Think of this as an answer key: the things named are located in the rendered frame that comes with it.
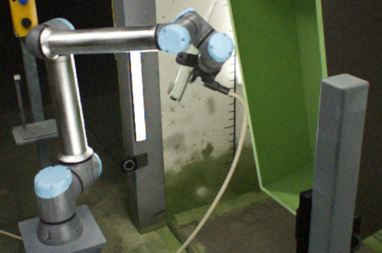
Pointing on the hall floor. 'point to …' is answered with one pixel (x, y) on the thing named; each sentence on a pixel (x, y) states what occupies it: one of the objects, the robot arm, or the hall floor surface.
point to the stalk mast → (33, 86)
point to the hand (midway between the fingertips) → (192, 75)
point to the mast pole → (337, 162)
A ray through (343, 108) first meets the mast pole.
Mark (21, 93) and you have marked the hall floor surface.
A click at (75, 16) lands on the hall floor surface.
